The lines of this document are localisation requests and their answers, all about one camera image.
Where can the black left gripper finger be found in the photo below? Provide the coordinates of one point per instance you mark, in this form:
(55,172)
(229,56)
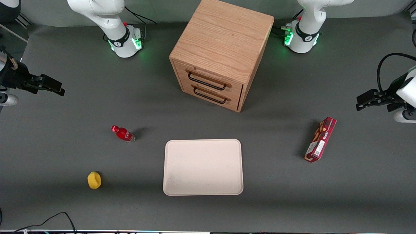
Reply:
(365,106)
(369,96)

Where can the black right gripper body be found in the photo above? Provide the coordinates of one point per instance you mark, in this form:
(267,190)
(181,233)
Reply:
(14,76)

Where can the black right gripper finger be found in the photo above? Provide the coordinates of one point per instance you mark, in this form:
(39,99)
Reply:
(52,83)
(48,91)

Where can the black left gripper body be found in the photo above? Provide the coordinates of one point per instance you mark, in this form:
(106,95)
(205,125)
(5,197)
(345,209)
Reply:
(391,96)

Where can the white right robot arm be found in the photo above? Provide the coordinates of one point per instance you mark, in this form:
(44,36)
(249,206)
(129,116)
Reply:
(122,35)

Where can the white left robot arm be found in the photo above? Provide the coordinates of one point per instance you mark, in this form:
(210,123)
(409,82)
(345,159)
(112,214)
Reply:
(305,39)

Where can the wooden drawer front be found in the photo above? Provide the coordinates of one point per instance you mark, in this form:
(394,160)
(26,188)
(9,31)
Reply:
(235,103)
(236,90)

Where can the wooden two-drawer cabinet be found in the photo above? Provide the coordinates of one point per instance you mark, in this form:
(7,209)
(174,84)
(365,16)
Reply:
(224,35)

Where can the red snack box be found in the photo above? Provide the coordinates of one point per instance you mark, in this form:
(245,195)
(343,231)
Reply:
(320,139)

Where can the red plastic bottle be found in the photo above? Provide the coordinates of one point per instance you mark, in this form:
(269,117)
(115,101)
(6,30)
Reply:
(123,134)

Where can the yellow sponge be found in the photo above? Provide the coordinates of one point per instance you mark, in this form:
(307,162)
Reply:
(94,180)

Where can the cream rectangular tray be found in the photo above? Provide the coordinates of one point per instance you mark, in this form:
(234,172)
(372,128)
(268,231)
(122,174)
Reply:
(203,167)

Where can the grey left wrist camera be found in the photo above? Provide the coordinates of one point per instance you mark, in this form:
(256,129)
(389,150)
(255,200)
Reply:
(403,116)

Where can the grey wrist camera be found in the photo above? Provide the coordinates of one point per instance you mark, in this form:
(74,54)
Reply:
(8,99)
(403,116)

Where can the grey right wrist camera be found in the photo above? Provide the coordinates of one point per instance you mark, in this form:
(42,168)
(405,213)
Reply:
(8,99)

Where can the aluminium frame rail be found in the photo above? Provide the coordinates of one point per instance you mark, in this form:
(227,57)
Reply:
(22,20)

